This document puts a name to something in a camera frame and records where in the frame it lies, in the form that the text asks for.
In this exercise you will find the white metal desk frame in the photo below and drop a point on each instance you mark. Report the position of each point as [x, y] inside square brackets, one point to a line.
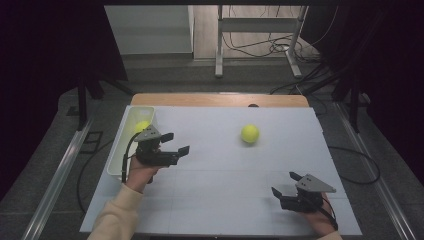
[256, 25]

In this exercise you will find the white cabinet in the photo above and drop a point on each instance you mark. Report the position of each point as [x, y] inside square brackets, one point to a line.
[150, 30]

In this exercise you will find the wooden table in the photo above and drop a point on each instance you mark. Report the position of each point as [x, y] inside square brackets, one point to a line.
[216, 100]

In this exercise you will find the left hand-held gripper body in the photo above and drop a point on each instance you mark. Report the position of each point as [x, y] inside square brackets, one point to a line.
[156, 156]

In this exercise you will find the white plastic bin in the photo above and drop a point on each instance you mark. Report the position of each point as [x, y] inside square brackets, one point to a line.
[123, 156]

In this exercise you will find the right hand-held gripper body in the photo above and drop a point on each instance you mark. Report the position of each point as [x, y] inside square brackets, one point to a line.
[306, 200]

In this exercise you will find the dark curtain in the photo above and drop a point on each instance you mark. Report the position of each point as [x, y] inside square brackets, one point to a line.
[40, 66]
[393, 66]

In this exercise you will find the person's left hand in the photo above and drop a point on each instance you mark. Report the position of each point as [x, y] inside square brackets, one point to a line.
[140, 176]

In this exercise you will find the white table cover sheet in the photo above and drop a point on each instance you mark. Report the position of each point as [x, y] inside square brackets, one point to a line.
[216, 173]

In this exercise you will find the black metal stand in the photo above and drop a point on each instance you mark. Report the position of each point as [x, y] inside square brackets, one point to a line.
[355, 110]
[81, 106]

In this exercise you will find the yellow tennis ball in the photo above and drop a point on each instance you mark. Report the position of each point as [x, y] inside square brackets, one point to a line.
[250, 133]
[140, 126]

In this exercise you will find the aluminium floor rail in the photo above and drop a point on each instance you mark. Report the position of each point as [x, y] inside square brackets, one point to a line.
[55, 186]
[383, 190]

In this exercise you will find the person's right hand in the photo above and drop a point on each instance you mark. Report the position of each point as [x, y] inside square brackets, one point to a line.
[320, 221]

